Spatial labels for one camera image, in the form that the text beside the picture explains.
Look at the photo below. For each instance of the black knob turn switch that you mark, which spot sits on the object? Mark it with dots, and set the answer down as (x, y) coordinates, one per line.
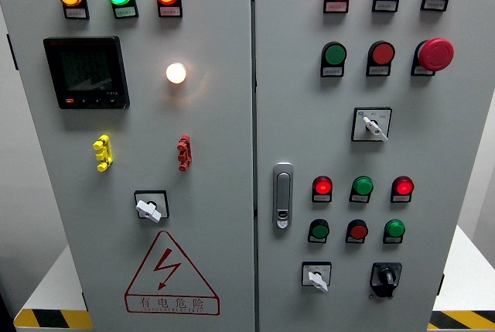
(386, 277)

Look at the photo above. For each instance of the pale grey cabinet door with display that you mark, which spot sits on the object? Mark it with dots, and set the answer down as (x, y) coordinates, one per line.
(216, 134)

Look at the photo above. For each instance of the silver door lock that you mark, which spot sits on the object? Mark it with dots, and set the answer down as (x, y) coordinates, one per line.
(283, 192)

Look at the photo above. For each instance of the pale grey cabinet door with lock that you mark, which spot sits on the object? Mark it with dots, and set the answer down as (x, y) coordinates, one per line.
(309, 134)

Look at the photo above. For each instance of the small red indicator lamp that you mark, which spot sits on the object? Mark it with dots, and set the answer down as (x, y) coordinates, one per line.
(403, 186)
(322, 186)

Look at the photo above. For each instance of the small label plate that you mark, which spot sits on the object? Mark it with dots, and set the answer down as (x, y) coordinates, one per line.
(433, 4)
(125, 11)
(385, 5)
(400, 199)
(354, 240)
(358, 198)
(391, 240)
(332, 71)
(170, 11)
(321, 198)
(422, 70)
(316, 240)
(75, 12)
(336, 6)
(378, 70)

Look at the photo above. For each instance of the white indicator lamp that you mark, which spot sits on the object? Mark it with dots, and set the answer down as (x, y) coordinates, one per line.
(176, 73)

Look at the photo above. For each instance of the small green push button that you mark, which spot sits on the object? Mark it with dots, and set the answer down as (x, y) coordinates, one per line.
(319, 230)

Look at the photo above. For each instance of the small green indicator lamp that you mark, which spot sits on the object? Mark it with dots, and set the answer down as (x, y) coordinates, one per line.
(363, 185)

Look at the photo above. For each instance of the large green push button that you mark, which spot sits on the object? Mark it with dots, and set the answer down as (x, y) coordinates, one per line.
(335, 53)

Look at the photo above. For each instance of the small red push button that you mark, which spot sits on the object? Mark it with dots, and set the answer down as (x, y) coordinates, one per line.
(357, 231)

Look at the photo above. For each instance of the red warning triangle sticker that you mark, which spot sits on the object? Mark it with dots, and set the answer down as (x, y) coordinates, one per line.
(166, 266)

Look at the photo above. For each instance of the large red push button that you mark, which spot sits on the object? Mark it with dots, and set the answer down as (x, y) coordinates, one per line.
(382, 53)

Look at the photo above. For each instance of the small green lamp button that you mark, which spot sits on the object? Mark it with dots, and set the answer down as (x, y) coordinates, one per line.
(394, 228)

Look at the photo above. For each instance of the black digital display meter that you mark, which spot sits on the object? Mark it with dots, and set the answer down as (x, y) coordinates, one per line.
(86, 71)

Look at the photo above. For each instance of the large red stop button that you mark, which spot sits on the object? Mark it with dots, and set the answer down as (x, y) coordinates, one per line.
(436, 54)

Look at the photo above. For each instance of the black door hinge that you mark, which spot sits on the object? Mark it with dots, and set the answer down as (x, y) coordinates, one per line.
(12, 51)
(84, 301)
(441, 285)

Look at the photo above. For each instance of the black yellow striped tape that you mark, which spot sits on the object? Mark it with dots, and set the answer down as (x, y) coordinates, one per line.
(50, 319)
(464, 320)

